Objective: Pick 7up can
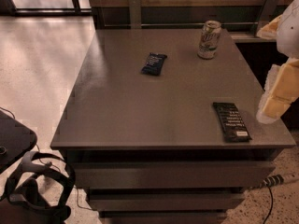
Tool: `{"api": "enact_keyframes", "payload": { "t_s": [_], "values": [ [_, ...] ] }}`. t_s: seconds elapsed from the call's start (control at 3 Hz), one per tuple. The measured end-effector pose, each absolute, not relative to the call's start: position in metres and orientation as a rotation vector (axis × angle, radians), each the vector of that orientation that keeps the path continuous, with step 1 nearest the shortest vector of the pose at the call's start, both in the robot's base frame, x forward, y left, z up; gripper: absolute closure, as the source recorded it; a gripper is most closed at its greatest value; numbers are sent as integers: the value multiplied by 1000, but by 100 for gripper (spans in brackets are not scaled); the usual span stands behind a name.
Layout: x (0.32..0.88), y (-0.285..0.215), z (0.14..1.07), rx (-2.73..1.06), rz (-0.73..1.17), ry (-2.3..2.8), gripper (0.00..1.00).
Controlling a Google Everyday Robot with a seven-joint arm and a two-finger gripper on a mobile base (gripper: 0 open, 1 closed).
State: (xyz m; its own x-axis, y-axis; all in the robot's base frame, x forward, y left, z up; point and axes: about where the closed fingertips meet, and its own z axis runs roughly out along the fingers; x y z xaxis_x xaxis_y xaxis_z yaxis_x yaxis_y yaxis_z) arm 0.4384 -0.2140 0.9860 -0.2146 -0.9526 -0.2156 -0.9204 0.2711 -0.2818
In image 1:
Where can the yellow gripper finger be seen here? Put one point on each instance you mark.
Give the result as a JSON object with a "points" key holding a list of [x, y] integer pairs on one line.
{"points": [[269, 31], [281, 89]]}

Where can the green 7up soda can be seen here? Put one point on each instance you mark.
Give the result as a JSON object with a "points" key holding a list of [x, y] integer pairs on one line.
{"points": [[209, 39]]}

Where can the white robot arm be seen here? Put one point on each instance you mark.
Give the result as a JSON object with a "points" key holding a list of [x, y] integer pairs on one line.
{"points": [[288, 31]]}

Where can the black snack bar wrapper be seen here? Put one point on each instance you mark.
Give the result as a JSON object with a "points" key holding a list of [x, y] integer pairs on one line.
{"points": [[233, 127]]}

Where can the striped black white bar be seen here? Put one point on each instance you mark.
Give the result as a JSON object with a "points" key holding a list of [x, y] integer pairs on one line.
{"points": [[275, 180]]}

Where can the blue snack bar wrapper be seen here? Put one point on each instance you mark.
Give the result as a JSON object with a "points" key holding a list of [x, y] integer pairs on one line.
{"points": [[154, 64]]}

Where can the grey drawer cabinet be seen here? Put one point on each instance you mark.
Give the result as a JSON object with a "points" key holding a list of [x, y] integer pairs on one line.
{"points": [[150, 149]]}

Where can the black side table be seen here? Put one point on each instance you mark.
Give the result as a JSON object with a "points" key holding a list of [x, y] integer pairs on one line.
{"points": [[15, 140]]}

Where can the black VR headset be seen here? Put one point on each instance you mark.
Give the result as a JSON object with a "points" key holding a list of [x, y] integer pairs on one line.
{"points": [[21, 202]]}

